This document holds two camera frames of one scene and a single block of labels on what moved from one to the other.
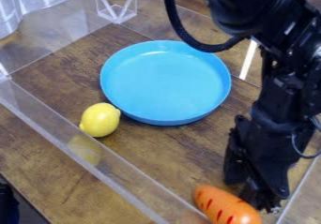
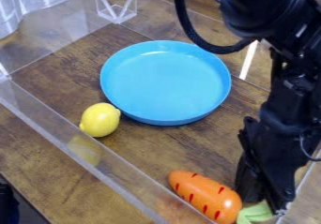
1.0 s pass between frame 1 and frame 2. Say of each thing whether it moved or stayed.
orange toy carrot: moved
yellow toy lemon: stayed
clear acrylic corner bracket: stayed
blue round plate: stayed
